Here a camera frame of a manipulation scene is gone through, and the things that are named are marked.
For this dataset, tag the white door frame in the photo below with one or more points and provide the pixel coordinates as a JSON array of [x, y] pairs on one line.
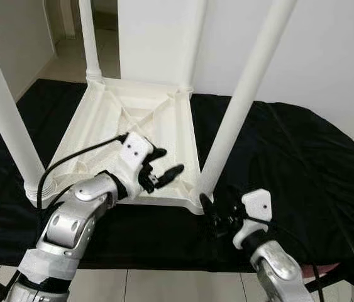
[[70, 17]]

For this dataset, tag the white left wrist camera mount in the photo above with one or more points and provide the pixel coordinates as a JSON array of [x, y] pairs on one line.
[[132, 151]]

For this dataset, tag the pink cloth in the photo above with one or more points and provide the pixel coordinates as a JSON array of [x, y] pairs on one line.
[[320, 269]]

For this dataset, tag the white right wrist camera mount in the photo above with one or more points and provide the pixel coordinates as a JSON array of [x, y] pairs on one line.
[[255, 204]]

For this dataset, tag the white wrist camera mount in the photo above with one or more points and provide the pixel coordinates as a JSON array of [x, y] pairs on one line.
[[255, 204], [132, 151]]

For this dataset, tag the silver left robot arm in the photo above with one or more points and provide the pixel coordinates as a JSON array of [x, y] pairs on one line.
[[70, 220]]

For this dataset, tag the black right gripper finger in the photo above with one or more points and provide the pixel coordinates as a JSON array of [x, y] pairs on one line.
[[208, 205]]

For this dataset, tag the white plastic children table top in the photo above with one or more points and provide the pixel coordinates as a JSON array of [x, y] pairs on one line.
[[95, 119]]

